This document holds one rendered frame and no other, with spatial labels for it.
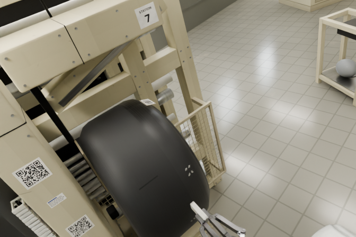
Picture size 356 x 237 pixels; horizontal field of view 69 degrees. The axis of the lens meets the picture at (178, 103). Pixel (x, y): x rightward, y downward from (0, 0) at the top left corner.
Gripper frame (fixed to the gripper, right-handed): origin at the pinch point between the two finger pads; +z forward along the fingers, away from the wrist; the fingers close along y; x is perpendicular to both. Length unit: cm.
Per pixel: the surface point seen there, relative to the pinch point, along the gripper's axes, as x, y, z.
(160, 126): -16.6, -6.1, 24.4
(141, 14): -40, -27, 59
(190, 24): 168, -296, 395
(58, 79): -23, 12, 74
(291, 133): 133, -152, 54
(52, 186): -16.1, 31.1, 28.9
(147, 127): -17.5, -2.1, 26.3
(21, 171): -26, 34, 30
